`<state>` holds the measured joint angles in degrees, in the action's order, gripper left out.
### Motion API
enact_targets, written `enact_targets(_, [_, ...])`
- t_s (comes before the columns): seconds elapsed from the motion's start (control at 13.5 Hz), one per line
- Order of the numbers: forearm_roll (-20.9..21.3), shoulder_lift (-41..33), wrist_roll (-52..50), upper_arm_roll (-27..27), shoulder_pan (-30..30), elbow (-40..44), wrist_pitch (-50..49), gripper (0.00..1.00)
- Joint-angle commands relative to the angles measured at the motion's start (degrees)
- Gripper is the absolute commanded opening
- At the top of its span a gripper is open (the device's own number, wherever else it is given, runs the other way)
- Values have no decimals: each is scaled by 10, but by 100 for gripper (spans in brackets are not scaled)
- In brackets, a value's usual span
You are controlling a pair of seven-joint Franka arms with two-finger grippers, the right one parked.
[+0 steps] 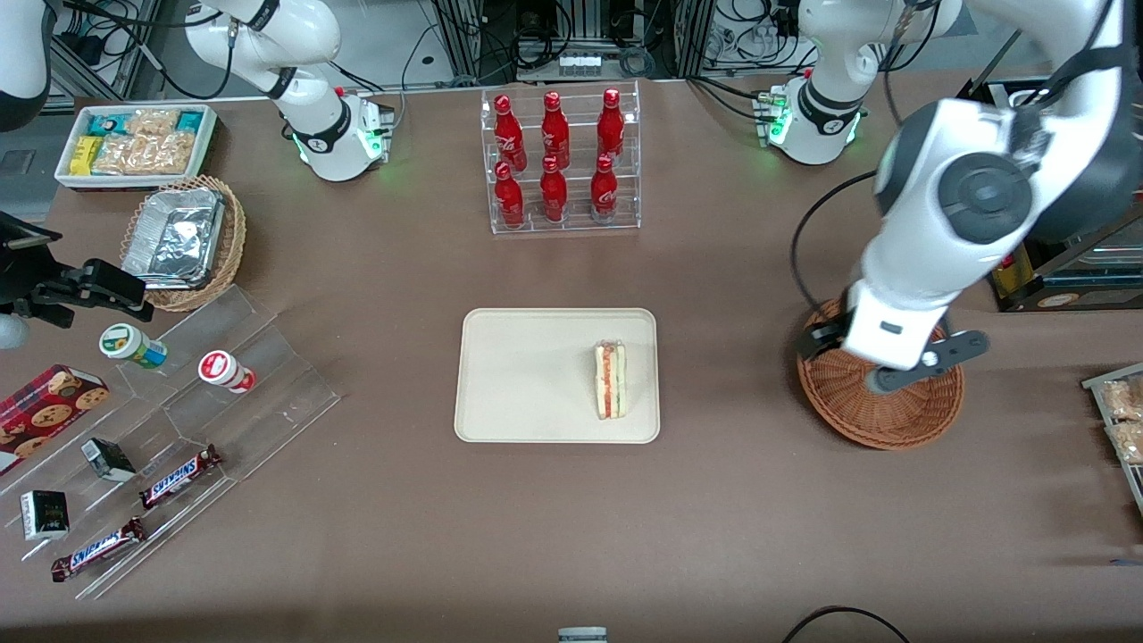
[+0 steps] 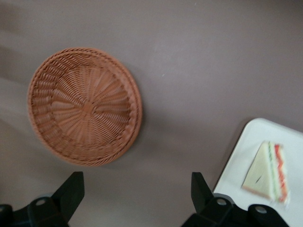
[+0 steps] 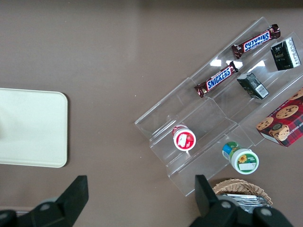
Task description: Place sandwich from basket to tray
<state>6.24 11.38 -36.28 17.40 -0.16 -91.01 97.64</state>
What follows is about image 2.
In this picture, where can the triangular sandwich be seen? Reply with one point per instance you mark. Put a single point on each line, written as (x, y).
(262, 170)

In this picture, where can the round brown wicker basket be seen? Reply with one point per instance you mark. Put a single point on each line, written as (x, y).
(87, 108)

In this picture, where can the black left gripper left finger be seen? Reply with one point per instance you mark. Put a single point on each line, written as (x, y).
(61, 203)

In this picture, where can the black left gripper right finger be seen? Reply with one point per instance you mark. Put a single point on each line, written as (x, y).
(208, 208)

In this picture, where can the beige rectangular tray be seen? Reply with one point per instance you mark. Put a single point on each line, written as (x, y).
(255, 132)

